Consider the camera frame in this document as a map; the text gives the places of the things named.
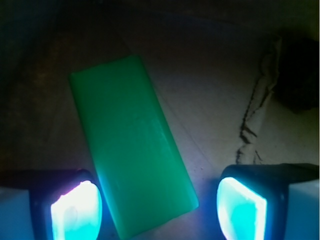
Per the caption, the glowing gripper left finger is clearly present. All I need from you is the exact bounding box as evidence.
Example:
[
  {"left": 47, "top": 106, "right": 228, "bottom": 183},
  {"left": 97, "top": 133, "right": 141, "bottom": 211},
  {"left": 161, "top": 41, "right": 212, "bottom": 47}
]
[{"left": 0, "top": 169, "right": 103, "bottom": 240}]

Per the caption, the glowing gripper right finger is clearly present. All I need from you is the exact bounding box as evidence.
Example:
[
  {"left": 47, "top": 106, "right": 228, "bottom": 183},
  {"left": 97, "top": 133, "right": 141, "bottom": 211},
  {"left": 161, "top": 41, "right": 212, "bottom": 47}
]
[{"left": 216, "top": 163, "right": 320, "bottom": 240}]

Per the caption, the green rectangular block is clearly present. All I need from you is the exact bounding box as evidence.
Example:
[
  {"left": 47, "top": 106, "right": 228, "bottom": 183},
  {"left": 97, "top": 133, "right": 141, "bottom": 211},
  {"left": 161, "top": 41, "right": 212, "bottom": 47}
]
[{"left": 69, "top": 55, "right": 199, "bottom": 240}]

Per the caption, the dark brown rock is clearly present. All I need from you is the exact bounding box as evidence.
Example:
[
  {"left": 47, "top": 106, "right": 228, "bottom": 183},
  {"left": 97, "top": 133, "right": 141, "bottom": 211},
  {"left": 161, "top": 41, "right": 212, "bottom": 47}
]
[{"left": 274, "top": 38, "right": 320, "bottom": 112}]

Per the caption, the brown paper bag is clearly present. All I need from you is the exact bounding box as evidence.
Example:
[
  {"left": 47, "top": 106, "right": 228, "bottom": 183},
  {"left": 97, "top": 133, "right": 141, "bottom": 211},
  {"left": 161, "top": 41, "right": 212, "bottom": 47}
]
[{"left": 0, "top": 0, "right": 319, "bottom": 240}]

